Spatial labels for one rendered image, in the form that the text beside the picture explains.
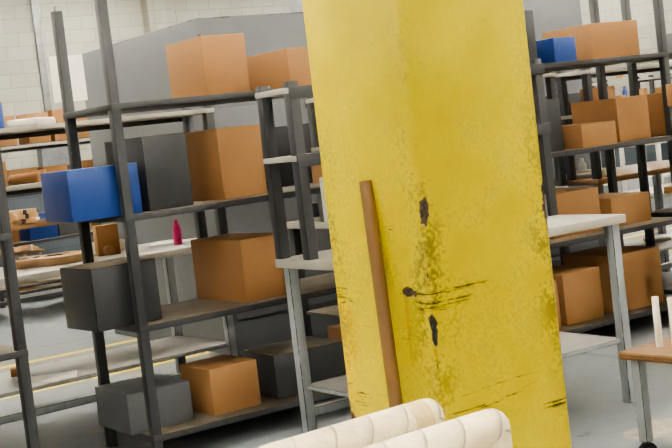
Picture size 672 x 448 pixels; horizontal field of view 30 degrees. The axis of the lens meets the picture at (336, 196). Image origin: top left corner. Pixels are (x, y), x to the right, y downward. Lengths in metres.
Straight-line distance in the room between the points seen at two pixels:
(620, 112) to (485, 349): 5.89
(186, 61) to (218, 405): 1.72
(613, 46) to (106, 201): 3.48
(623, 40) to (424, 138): 6.03
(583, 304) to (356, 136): 5.68
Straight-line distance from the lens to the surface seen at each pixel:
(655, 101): 8.37
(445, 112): 2.03
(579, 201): 7.72
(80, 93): 7.85
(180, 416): 6.21
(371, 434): 1.06
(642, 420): 5.10
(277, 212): 5.71
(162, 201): 6.07
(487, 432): 1.04
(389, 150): 2.04
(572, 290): 7.64
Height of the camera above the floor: 1.46
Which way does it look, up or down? 3 degrees down
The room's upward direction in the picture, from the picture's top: 7 degrees counter-clockwise
